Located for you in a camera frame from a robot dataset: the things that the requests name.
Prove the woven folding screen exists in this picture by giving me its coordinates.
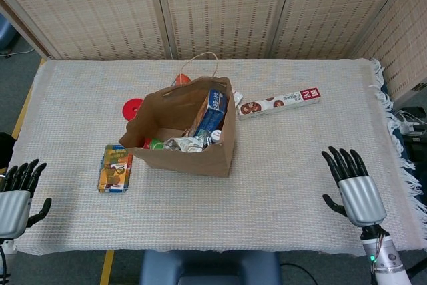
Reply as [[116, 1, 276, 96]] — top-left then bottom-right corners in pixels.
[[0, 0, 427, 101]]

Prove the dark blue table cover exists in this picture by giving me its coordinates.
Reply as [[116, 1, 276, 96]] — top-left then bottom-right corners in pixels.
[[380, 84, 416, 172]]

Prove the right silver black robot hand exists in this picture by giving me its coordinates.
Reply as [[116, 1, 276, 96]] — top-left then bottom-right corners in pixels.
[[321, 146, 388, 228]]

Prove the beige woven tablecloth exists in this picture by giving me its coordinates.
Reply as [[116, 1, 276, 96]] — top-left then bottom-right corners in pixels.
[[15, 57, 424, 256]]

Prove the yellow green snack box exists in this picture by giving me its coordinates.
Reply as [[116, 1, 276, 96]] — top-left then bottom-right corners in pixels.
[[97, 144, 134, 194]]

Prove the green Pringles can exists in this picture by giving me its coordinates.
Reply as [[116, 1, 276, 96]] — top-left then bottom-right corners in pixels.
[[143, 137, 166, 150]]

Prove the brown paper shopping bag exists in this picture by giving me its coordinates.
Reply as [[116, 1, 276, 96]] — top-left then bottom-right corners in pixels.
[[118, 51, 236, 179]]

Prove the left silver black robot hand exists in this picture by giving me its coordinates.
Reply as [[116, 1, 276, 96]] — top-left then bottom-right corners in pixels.
[[0, 159, 53, 238]]

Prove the black object beside table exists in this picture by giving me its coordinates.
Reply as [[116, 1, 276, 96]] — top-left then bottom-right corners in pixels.
[[0, 133, 15, 170]]

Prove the long white cookie box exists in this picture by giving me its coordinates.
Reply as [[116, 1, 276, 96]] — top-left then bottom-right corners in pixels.
[[237, 87, 323, 121]]

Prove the red round lid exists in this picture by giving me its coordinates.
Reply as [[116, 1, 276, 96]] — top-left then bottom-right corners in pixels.
[[121, 97, 144, 121]]

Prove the orange blue biscuit box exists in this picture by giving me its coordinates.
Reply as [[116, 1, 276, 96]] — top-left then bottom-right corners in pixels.
[[191, 88, 228, 139]]

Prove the white power strip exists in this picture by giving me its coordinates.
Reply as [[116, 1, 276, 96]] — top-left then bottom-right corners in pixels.
[[396, 107, 427, 135]]

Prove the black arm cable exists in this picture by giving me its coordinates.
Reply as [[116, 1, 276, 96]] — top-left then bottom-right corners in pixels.
[[279, 262, 318, 285]]

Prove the blue padded seat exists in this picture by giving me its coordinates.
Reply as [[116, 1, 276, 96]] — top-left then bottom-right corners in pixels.
[[139, 250, 282, 285]]

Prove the blue chair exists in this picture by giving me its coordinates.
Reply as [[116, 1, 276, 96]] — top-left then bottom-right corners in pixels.
[[0, 14, 17, 56]]

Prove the silver white snack bag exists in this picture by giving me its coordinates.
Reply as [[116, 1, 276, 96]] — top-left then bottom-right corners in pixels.
[[163, 134, 207, 153]]

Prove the black plastic bin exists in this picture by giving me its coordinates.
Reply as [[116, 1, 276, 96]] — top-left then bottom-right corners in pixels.
[[402, 133, 427, 169]]

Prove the clear bottle with cap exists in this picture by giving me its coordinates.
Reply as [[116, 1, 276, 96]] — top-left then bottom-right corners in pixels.
[[208, 129, 223, 146]]

